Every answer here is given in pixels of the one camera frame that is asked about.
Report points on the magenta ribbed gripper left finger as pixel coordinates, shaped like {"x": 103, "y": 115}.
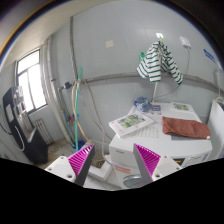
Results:
{"x": 80, "y": 162}

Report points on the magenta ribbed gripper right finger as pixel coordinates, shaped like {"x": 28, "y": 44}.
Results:
{"x": 147, "y": 161}

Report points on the brown folded towel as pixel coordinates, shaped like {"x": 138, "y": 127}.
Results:
{"x": 185, "y": 128}

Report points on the white washing machine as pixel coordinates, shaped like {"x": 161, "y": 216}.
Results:
{"x": 184, "y": 151}

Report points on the black water dispenser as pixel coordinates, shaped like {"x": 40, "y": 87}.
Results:
{"x": 26, "y": 135}

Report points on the white radiator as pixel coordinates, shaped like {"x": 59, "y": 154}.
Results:
{"x": 39, "y": 124}

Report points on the blue crumpled cloth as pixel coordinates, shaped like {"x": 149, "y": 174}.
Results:
{"x": 142, "y": 104}

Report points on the small illustrated booklet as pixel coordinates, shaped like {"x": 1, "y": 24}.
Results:
{"x": 181, "y": 107}

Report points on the white appliance at right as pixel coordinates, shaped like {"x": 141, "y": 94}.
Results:
{"x": 216, "y": 126}

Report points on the green pole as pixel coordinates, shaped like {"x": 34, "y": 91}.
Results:
{"x": 76, "y": 109}

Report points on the green white striped shirt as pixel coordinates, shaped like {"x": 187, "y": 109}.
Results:
{"x": 159, "y": 59}

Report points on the grey horizontal wall pipe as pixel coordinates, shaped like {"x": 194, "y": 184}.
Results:
{"x": 186, "y": 77}

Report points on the window with white frame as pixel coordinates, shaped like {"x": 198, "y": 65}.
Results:
{"x": 28, "y": 76}

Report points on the blue wall sign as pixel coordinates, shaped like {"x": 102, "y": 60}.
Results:
{"x": 209, "y": 55}

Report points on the white wall socket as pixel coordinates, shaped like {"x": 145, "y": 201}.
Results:
{"x": 185, "y": 42}

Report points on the grey vertical wall pipe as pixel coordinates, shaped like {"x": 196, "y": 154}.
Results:
{"x": 73, "y": 60}

